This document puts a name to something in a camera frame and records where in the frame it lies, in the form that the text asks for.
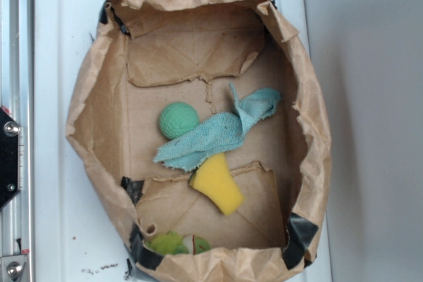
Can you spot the brown paper bag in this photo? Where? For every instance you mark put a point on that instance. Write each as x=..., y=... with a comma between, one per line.
x=149, y=53

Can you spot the silver corner bracket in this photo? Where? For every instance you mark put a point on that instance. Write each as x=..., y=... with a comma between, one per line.
x=13, y=268

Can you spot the blue cloth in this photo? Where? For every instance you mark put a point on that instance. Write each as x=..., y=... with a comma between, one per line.
x=222, y=132

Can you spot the black mounting bracket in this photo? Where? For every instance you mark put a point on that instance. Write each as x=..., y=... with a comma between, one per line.
x=10, y=158

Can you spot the aluminium frame rail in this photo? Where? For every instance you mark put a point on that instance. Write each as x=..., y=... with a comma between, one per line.
x=17, y=65

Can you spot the white green round toy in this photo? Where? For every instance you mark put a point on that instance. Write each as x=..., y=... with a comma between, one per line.
x=196, y=244

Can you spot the green dimpled ball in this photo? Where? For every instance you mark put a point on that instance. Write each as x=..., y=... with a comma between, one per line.
x=176, y=119

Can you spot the yellow sponge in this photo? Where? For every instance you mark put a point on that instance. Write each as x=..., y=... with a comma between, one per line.
x=214, y=180

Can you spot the lime green plush toy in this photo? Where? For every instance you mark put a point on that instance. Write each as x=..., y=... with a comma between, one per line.
x=170, y=243

